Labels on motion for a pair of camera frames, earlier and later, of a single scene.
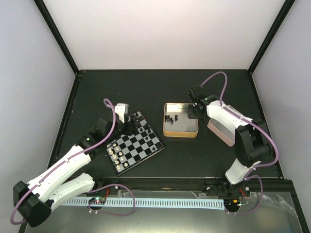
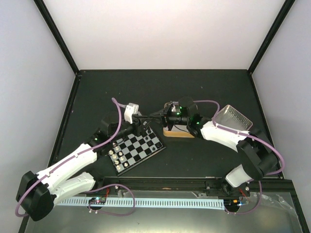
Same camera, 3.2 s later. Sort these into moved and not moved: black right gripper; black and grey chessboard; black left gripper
Moved: black right gripper; black left gripper
Not moved: black and grey chessboard
